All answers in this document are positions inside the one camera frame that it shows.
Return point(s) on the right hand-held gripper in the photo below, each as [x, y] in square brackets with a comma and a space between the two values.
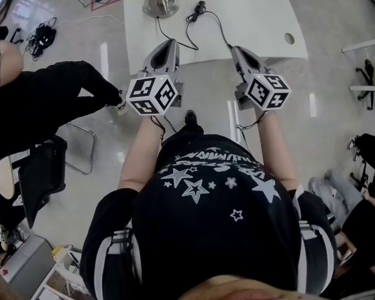
[267, 92]

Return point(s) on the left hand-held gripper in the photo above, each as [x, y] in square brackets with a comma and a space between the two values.
[151, 94]

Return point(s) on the person's right forearm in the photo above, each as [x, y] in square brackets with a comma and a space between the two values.
[275, 142]

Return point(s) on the person's left forearm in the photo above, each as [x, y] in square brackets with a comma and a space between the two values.
[140, 152]

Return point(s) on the person's black leg and shoe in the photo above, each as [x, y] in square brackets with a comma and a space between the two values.
[192, 124]

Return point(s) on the red floor tape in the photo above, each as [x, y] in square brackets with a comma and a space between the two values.
[107, 3]

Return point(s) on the black office chair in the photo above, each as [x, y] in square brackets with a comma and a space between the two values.
[373, 70]

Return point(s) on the white side table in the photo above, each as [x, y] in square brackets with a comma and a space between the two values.
[367, 44]

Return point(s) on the person's black star-print shirt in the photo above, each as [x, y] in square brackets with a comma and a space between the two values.
[212, 223]

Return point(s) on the round wooden table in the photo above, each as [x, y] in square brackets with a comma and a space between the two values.
[1, 175]

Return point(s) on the grey box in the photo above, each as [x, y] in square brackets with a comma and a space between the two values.
[28, 261]

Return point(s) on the black metal-frame chair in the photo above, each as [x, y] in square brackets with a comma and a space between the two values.
[40, 173]

